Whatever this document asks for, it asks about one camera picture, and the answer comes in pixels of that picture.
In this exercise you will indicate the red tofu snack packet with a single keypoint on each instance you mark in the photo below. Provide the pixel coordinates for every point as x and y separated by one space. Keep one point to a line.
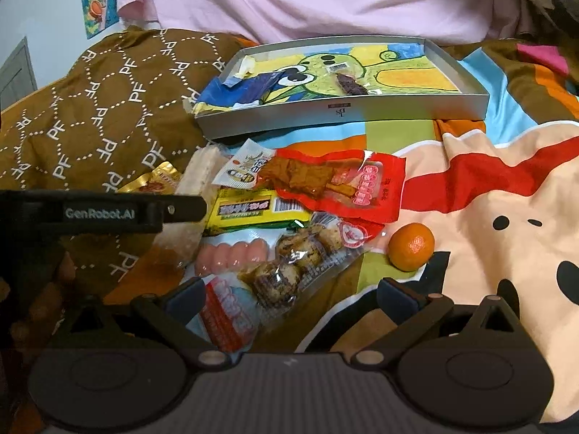
375 185

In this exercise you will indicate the wall poster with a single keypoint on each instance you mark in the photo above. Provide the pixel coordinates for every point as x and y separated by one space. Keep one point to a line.
97 9

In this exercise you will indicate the brown patterned blanket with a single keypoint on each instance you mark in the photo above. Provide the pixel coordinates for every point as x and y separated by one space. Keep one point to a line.
113 99

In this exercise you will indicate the blue wrapper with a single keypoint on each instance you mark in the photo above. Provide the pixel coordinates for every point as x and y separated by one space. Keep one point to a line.
249 88

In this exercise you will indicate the clear packet with dark snack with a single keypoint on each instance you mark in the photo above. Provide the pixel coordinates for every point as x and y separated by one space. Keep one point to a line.
347 83

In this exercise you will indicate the cartoon drawing paper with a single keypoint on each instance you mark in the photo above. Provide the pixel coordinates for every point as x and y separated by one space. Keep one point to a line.
407 72

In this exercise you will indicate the orange mandarin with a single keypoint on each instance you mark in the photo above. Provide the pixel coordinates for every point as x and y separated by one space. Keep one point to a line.
411 246

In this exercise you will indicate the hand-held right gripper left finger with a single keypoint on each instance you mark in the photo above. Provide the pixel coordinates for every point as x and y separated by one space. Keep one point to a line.
186 299

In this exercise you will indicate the cereal bar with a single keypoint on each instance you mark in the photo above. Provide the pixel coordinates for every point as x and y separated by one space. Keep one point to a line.
199 172

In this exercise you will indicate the grey door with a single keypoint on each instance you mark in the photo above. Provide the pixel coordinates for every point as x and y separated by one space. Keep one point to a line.
18 77

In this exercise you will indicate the pink sausage packet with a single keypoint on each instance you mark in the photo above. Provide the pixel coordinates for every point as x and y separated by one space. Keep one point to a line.
230 255

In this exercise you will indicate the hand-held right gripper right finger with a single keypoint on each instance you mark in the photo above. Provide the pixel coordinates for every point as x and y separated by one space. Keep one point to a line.
396 299

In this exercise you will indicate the gold snack packet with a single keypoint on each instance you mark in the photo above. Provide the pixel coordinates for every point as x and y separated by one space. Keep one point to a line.
154 181

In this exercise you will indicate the grey tray box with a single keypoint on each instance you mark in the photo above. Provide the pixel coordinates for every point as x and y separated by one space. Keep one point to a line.
362 115

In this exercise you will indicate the yellow snack packet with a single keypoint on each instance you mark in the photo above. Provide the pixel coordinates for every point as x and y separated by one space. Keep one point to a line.
253 210

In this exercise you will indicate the pink shirt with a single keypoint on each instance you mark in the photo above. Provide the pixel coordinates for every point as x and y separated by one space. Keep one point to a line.
316 0

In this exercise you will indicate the white and orange snack packet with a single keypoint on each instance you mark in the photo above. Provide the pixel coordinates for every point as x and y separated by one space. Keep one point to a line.
239 167

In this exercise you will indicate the dark red snack packet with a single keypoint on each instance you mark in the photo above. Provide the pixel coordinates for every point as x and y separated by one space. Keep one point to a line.
294 253

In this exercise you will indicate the colourful printed blanket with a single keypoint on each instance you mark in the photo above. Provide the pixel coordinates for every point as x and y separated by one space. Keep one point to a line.
497 190

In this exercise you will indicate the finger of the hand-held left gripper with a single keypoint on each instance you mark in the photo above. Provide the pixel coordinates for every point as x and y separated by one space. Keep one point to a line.
185 209

